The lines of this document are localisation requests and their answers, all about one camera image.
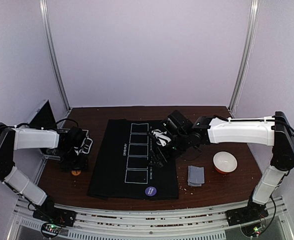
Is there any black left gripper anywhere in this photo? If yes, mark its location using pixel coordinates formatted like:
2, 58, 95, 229
59, 147, 88, 173

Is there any purple small blind button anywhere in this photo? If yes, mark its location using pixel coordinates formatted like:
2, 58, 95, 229
145, 186, 157, 197

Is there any orange big blind button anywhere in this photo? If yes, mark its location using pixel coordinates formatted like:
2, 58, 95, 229
71, 170, 81, 176

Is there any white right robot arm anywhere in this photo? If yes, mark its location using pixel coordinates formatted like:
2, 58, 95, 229
148, 110, 294, 226

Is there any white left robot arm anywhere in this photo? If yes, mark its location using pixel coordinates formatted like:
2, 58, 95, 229
0, 122, 93, 222

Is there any black poker play mat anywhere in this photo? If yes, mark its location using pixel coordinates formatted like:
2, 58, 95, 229
87, 119, 179, 200

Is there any aluminium poker chip case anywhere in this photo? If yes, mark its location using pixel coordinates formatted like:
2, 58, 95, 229
28, 99, 94, 162

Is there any orange white bowl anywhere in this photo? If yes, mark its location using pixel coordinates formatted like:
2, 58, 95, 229
213, 151, 238, 174

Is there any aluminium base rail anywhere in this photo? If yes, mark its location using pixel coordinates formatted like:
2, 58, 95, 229
5, 197, 294, 240

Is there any aluminium frame post left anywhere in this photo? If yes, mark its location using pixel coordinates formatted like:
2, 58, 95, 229
39, 0, 71, 112

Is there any aluminium frame post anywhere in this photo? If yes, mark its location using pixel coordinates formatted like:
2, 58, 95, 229
39, 0, 71, 112
229, 0, 260, 115

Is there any aluminium frame post right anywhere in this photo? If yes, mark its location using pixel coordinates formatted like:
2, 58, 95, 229
229, 0, 260, 115

